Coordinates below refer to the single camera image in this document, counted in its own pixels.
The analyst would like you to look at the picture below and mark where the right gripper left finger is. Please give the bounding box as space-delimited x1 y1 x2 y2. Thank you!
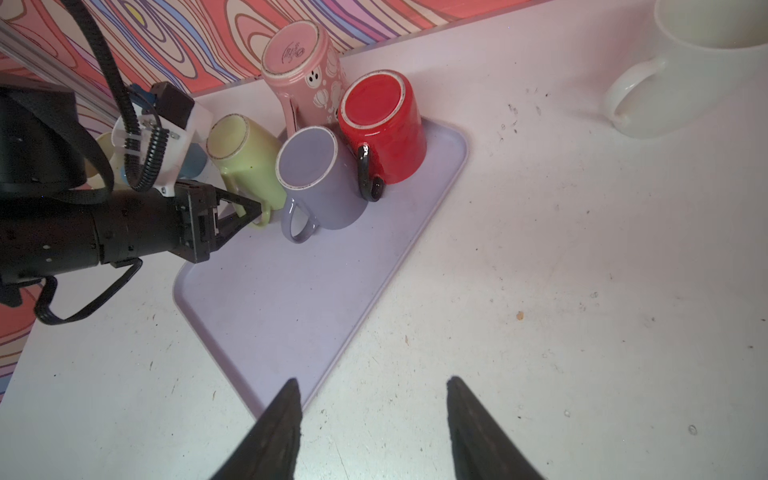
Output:
212 378 303 480

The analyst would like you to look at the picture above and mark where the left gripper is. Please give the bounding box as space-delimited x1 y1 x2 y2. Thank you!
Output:
172 180 262 264

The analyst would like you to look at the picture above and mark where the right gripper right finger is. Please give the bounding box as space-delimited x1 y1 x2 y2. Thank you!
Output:
447 376 544 480

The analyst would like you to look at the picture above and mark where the light green mug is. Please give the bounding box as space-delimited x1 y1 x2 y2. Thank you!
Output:
206 113 286 228

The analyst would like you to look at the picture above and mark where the purple grey mug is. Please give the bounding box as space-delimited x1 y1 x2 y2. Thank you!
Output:
275 126 368 244

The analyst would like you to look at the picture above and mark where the white mug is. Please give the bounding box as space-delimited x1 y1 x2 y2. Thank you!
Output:
601 1 767 139

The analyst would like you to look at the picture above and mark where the blue textured mug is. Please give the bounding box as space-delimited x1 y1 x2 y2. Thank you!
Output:
179 143 208 179

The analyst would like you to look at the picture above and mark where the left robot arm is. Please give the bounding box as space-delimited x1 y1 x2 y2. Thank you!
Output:
1 1 266 325

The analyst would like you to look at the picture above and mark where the pink mug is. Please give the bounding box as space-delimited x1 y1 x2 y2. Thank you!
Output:
262 20 348 136

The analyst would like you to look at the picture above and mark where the red mug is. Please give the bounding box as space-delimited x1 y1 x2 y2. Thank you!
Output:
338 69 427 202

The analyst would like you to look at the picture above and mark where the lilac plastic tray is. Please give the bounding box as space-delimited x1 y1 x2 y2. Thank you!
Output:
173 119 469 415

